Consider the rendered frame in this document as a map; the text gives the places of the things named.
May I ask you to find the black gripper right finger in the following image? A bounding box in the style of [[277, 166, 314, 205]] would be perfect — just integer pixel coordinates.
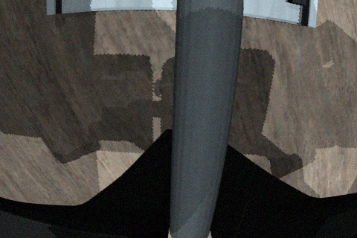
[[210, 144, 357, 238]]

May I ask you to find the grey metal shaft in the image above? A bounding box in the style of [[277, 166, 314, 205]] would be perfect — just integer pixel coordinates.
[[169, 0, 244, 238]]

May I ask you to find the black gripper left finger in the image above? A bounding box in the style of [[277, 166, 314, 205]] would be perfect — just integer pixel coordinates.
[[0, 130, 172, 238]]

